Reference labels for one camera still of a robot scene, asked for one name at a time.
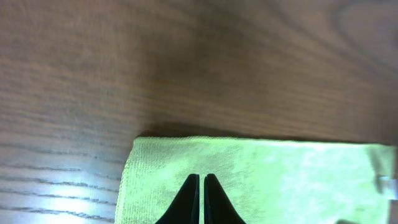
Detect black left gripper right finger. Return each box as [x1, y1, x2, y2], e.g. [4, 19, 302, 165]
[203, 174, 246, 224]

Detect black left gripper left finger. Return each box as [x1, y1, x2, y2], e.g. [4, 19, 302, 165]
[156, 174, 200, 224]

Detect light green microfiber cloth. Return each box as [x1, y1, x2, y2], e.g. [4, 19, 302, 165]
[115, 136, 396, 223]

